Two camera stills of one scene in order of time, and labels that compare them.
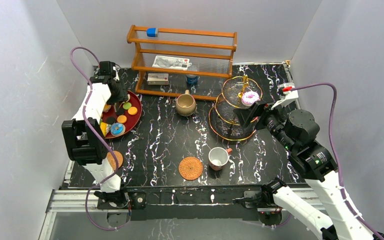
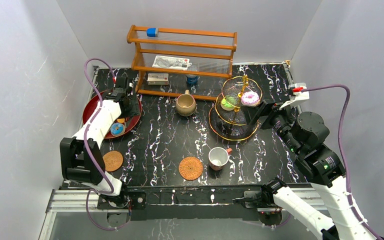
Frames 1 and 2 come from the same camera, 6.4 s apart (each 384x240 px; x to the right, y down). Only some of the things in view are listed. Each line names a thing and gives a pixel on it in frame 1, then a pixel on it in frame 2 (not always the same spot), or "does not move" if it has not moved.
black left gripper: (119, 96) → (129, 99)
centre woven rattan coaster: (190, 168) does not move
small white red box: (158, 79) does not move
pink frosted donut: (248, 97) does not move
